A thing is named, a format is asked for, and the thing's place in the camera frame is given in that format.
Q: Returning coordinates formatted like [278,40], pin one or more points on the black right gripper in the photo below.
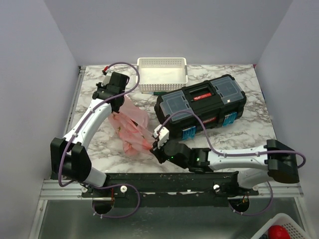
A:
[157,152]

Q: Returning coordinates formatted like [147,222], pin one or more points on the pink plastic bag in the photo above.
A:
[131,126]

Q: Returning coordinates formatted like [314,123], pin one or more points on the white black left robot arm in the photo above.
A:
[69,155]

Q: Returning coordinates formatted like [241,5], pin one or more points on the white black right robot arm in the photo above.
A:
[272,161]

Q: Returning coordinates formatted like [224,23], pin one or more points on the black toolbox clear lids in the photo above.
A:
[217,102]

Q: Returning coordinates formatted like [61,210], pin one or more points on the white perforated plastic basket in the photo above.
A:
[160,74]

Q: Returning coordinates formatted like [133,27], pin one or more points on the red ball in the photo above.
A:
[278,232]

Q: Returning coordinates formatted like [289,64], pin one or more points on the white basket bottom right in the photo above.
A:
[281,219]

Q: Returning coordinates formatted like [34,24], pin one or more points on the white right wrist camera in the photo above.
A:
[161,135]

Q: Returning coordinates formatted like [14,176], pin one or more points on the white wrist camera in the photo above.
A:
[161,135]
[107,77]

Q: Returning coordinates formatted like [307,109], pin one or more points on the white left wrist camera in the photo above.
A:
[107,77]

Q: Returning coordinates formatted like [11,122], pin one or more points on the green handled screwdriver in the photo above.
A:
[154,93]

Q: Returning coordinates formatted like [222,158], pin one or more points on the aluminium rail left edge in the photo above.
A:
[75,99]

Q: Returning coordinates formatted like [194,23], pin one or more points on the aluminium rail front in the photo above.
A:
[52,191]

